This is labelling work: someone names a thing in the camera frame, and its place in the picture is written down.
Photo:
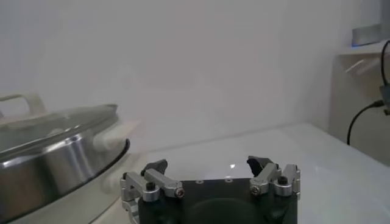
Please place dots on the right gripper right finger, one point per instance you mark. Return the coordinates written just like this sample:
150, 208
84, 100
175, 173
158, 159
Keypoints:
265, 179

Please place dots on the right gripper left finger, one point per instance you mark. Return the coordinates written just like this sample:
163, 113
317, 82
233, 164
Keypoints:
169, 184

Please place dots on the round glass pot lid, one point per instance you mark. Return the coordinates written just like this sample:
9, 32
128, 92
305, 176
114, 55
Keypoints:
45, 124

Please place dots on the white side desk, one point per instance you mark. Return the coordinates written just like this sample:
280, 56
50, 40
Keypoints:
359, 91

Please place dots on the black usb hub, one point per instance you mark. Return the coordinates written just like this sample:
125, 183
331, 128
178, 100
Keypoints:
385, 99

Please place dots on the grey cylinder speaker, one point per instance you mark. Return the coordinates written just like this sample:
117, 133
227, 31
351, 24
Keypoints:
366, 35

